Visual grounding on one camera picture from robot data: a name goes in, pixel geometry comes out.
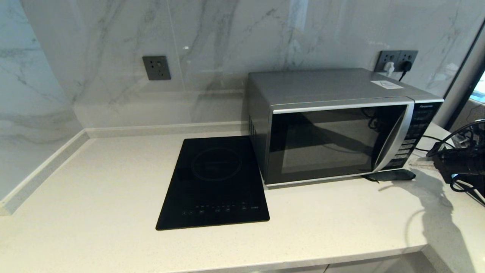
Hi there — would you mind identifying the silver microwave oven body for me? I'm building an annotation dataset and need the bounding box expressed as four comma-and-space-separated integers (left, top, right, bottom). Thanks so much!
248, 68, 444, 188

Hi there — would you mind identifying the dark oval pad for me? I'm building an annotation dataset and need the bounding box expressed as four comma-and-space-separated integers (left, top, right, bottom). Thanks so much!
364, 169, 416, 183

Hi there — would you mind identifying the white sticker label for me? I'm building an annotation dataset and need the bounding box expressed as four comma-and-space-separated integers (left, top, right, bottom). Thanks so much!
371, 80, 404, 89

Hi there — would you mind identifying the black power plug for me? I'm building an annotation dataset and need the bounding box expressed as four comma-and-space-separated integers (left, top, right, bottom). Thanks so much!
399, 61, 413, 82

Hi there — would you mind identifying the black induction cooktop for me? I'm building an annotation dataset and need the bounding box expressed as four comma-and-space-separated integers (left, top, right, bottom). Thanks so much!
155, 136, 270, 231

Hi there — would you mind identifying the thin black power cable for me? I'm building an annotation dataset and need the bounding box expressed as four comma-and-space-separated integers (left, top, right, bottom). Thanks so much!
421, 135, 451, 150

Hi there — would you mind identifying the black metal door frame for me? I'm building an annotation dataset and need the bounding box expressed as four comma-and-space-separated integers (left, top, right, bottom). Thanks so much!
436, 19, 485, 130

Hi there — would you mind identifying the dark double wall socket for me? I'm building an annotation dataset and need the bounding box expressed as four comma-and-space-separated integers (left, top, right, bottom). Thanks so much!
375, 50, 419, 72

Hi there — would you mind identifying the grey single wall socket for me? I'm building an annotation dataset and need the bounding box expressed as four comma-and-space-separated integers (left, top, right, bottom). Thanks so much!
142, 56, 171, 81

